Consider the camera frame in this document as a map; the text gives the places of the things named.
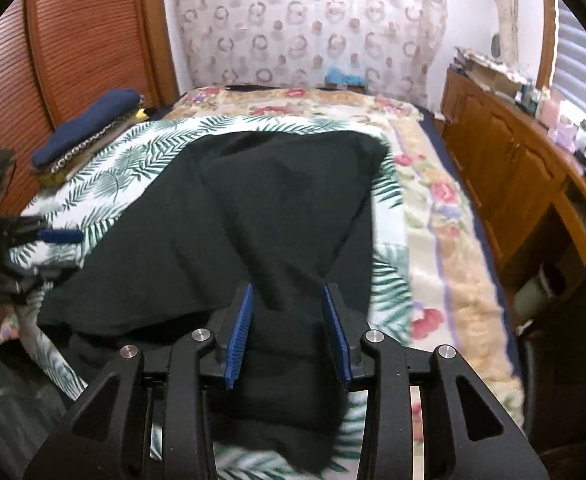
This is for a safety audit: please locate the white tied curtain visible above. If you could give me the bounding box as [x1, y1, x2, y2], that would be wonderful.
[488, 0, 521, 66]

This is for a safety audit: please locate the navy blue bed sheet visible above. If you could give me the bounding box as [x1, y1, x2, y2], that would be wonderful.
[415, 102, 524, 376]

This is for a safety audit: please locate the navy blue folded cloth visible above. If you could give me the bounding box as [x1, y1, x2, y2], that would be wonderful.
[30, 89, 141, 168]

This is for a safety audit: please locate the palm leaf print sheet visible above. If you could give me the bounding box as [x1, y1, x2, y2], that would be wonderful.
[20, 114, 414, 480]

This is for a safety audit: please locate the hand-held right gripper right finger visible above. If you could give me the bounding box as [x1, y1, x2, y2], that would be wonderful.
[321, 282, 551, 480]

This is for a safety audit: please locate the white cup in cabinet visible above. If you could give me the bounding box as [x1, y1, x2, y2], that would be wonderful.
[515, 267, 561, 318]

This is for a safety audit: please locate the white window blind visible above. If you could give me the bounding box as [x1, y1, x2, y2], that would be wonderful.
[548, 0, 586, 131]

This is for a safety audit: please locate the floral blanket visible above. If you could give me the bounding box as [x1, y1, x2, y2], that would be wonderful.
[165, 86, 524, 431]

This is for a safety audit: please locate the small blue toy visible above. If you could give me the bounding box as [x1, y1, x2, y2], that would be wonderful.
[324, 65, 366, 88]

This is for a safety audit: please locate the black t-shirt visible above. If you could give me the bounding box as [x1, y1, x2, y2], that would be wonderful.
[38, 130, 394, 476]

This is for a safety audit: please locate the wooden louvered closet door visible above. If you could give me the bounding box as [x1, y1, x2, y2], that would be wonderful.
[0, 0, 179, 221]

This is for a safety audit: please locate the pile of clutter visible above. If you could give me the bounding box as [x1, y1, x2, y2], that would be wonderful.
[448, 45, 586, 196]

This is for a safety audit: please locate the wooden cabinet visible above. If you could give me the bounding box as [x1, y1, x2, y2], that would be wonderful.
[440, 67, 586, 301]

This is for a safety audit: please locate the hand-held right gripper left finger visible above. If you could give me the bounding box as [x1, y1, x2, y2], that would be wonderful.
[23, 282, 256, 480]

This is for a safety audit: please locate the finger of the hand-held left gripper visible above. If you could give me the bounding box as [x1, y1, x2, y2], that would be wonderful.
[6, 264, 76, 293]
[6, 216, 84, 246]

